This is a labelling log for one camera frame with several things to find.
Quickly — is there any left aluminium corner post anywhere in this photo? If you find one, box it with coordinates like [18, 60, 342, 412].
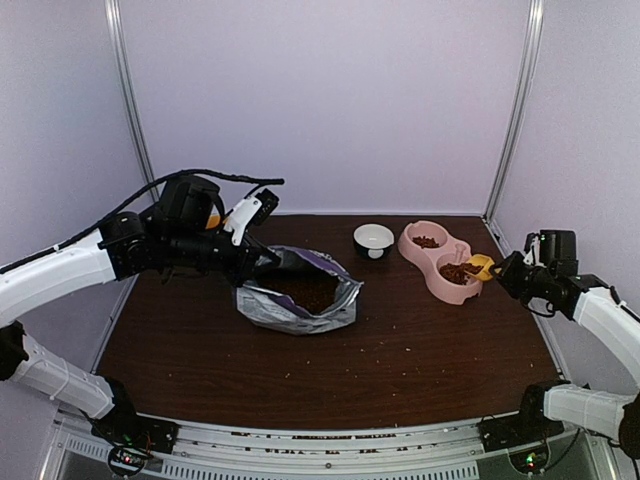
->
[104, 0, 155, 184]

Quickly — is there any front aluminium rail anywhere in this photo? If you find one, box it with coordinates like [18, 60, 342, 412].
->
[49, 389, 616, 480]

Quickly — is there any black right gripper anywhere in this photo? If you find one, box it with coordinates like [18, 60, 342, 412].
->
[489, 250, 554, 304]

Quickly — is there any right aluminium corner post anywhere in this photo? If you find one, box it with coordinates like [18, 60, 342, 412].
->
[483, 0, 545, 224]

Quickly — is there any black and white ceramic bowl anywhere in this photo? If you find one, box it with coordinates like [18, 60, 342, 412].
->
[353, 224, 395, 260]

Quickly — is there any white patterned mug yellow inside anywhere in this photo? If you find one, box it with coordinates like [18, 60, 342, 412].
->
[206, 215, 224, 230]

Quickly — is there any pink double pet feeder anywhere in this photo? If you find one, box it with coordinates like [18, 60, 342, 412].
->
[398, 220, 483, 305]

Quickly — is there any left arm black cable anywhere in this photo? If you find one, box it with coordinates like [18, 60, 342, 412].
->
[0, 168, 286, 274]

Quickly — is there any purple pet food bag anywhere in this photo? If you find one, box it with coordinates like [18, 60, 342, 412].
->
[233, 245, 363, 336]

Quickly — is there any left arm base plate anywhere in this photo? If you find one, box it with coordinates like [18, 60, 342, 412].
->
[87, 414, 179, 454]

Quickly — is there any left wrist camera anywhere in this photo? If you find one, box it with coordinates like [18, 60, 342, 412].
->
[223, 188, 280, 247]

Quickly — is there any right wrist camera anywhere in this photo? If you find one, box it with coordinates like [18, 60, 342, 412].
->
[524, 230, 579, 277]

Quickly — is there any circuit board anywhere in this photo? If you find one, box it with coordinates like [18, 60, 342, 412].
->
[107, 446, 152, 476]
[508, 443, 550, 475]

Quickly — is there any left circuit board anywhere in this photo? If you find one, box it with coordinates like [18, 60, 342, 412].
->
[107, 446, 152, 476]

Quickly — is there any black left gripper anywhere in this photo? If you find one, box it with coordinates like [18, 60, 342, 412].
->
[164, 226, 280, 287]

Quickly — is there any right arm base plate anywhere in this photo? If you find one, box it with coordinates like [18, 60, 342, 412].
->
[476, 412, 564, 452]

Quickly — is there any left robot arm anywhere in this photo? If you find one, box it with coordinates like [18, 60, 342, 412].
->
[1, 169, 284, 444]

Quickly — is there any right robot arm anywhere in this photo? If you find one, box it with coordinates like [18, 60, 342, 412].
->
[490, 251, 639, 460]

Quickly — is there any right circuit board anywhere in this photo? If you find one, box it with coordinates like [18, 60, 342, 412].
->
[508, 443, 550, 475]

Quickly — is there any yellow plastic scoop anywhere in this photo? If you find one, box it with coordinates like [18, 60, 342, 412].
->
[463, 254, 496, 282]

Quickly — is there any aluminium corner post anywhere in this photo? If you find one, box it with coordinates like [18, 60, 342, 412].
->
[483, 0, 545, 224]
[104, 0, 155, 184]

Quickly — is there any brown pet food kibble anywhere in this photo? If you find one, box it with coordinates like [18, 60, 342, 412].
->
[256, 263, 470, 315]

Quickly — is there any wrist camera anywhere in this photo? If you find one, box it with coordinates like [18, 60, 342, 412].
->
[524, 230, 579, 277]
[223, 188, 280, 247]

